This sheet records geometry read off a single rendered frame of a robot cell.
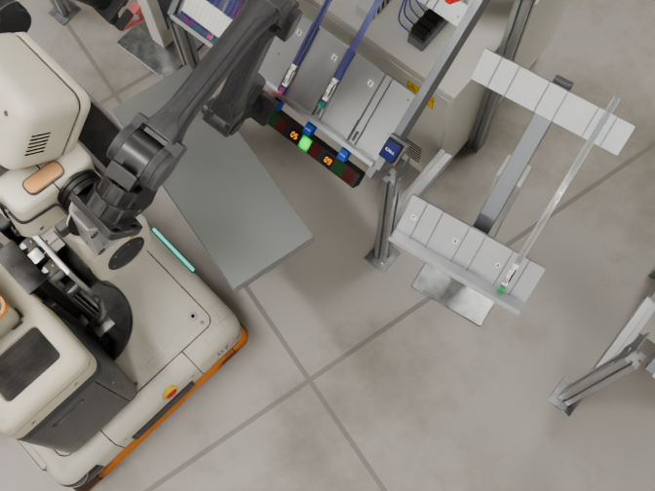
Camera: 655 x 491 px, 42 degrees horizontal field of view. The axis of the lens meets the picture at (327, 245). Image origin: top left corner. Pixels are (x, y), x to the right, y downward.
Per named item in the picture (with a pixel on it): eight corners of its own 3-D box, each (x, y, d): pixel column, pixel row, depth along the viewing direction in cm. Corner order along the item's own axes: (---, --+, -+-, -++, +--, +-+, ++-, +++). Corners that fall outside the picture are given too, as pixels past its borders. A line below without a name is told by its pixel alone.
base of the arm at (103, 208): (65, 195, 150) (109, 241, 147) (86, 161, 147) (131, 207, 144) (98, 191, 158) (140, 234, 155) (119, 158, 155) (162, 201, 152)
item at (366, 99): (380, 160, 206) (375, 162, 204) (181, 13, 221) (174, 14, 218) (420, 94, 197) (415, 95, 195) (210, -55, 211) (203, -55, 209)
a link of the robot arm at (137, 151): (99, 179, 148) (124, 199, 148) (126, 134, 143) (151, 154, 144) (123, 167, 156) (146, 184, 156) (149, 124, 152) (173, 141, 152)
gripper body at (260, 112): (247, 79, 204) (229, 84, 198) (279, 103, 202) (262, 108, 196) (236, 101, 208) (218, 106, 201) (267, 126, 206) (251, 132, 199)
